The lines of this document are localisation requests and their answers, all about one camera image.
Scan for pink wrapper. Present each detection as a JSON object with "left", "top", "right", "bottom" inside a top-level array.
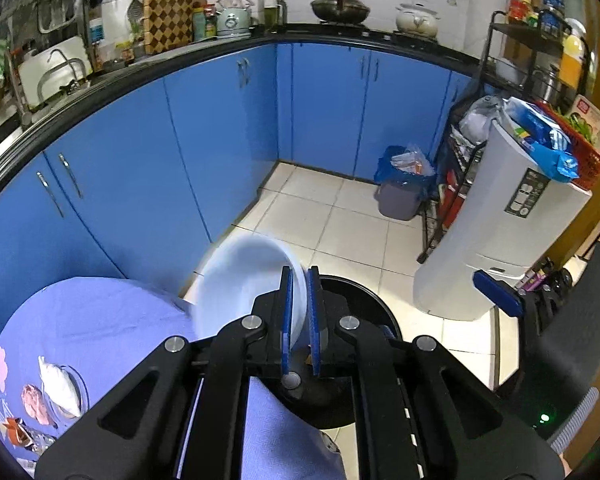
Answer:
[{"left": 21, "top": 384, "right": 57, "bottom": 428}]

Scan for orange white small carton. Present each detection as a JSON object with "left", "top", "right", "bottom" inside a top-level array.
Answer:
[{"left": 3, "top": 417, "right": 34, "bottom": 450}]

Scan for black round trash bin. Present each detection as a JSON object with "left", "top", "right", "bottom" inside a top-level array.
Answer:
[{"left": 276, "top": 271, "right": 402, "bottom": 430}]

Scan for blue kitchen cabinets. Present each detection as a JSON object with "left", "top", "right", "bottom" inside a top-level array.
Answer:
[{"left": 0, "top": 42, "right": 476, "bottom": 331}]

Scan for white air purifier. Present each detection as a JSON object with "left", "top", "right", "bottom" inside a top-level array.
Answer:
[{"left": 413, "top": 120, "right": 592, "bottom": 321}]

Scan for grey bin with blue bag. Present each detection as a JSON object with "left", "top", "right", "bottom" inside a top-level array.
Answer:
[{"left": 374, "top": 145, "right": 437, "bottom": 221}]

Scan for blue snack bag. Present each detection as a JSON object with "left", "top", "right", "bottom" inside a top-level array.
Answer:
[{"left": 501, "top": 96, "right": 579, "bottom": 183}]

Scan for mint green kettle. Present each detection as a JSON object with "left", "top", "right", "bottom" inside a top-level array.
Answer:
[{"left": 215, "top": 0, "right": 254, "bottom": 38}]

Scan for black wok with lid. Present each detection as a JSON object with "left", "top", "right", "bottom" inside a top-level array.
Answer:
[{"left": 311, "top": 0, "right": 370, "bottom": 25}]

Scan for chrome sink faucet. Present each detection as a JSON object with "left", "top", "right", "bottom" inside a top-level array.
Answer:
[{"left": 36, "top": 48, "right": 87, "bottom": 103}]

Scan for white ceramic pot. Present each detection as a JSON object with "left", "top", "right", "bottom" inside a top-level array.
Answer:
[{"left": 396, "top": 2, "right": 439, "bottom": 40}]

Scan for white paper towel roll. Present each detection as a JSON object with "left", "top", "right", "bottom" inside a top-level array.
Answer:
[{"left": 463, "top": 0, "right": 509, "bottom": 58}]

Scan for checkered wooden cutting board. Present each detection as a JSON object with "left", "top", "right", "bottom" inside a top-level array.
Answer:
[{"left": 143, "top": 0, "right": 194, "bottom": 55}]

